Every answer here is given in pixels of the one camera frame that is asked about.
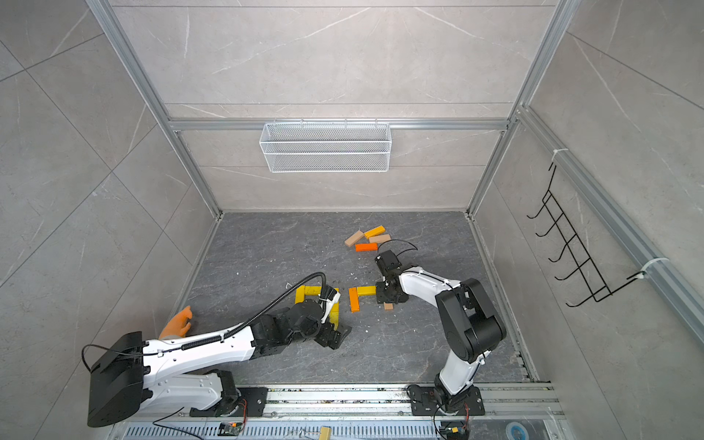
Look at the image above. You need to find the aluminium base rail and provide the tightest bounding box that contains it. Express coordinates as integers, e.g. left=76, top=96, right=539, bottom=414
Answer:
left=109, top=383, right=574, bottom=439

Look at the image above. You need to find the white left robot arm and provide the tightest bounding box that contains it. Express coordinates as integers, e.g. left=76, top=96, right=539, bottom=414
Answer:
left=87, top=300, right=351, bottom=428

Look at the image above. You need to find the orange plush toy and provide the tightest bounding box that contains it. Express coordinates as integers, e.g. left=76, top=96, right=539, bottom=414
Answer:
left=159, top=306, right=194, bottom=340

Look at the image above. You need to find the lime yellow block short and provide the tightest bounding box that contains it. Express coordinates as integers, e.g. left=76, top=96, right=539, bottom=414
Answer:
left=329, top=302, right=339, bottom=326

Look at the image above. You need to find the tan wooden block middle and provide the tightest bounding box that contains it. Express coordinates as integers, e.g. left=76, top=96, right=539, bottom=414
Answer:
left=368, top=234, right=392, bottom=244

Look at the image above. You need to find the yellow block angled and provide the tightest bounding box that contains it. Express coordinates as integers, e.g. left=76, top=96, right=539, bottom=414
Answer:
left=357, top=285, right=377, bottom=297

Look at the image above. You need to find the aluminium frame post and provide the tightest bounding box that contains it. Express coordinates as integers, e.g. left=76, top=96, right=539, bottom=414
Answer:
left=86, top=0, right=223, bottom=220

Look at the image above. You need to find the white wire mesh basket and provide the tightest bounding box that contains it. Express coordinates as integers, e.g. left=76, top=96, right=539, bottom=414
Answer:
left=260, top=122, right=392, bottom=173

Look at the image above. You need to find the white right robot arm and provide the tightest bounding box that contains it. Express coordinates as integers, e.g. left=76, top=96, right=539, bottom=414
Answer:
left=375, top=250, right=507, bottom=405

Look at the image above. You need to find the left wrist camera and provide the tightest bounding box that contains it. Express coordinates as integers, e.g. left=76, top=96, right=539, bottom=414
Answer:
left=319, top=285, right=340, bottom=324

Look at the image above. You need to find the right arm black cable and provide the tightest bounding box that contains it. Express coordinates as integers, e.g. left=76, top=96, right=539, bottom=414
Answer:
left=378, top=239, right=419, bottom=259

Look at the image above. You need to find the amber yellow block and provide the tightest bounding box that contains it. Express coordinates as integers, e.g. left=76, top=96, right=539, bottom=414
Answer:
left=364, top=225, right=386, bottom=238

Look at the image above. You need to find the black wire hook rack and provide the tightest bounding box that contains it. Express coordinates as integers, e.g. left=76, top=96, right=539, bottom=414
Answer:
left=526, top=163, right=645, bottom=308

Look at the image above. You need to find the orange block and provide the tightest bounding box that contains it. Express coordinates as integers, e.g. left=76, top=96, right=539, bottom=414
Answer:
left=348, top=288, right=360, bottom=313
left=355, top=243, right=379, bottom=252

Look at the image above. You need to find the tan wooden block angled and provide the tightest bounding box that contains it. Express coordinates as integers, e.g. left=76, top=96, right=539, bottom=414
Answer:
left=345, top=230, right=365, bottom=247

